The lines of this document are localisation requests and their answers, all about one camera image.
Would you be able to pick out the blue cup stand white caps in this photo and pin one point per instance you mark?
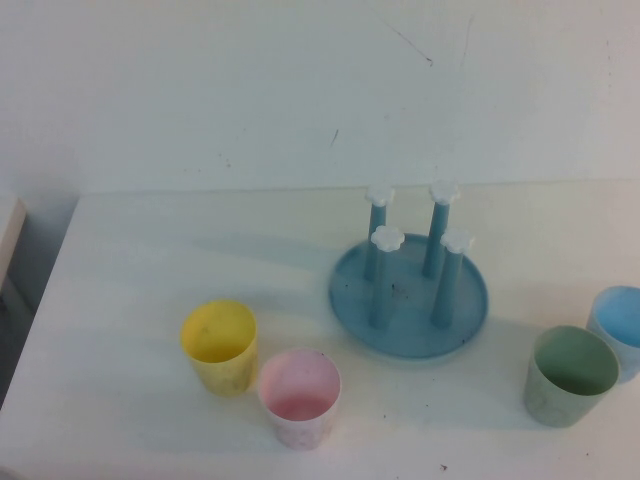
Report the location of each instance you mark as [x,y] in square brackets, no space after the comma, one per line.
[410,315]

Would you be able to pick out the pink plastic cup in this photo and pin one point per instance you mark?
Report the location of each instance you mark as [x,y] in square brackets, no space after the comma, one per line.
[300,415]

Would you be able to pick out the yellow plastic cup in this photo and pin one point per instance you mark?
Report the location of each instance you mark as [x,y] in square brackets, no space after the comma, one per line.
[225,365]

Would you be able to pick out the blue plastic cup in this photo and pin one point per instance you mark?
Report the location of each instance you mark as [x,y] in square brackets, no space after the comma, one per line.
[617,320]

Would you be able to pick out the green plastic cup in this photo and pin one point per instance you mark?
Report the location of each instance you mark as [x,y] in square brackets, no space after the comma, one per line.
[565,395]

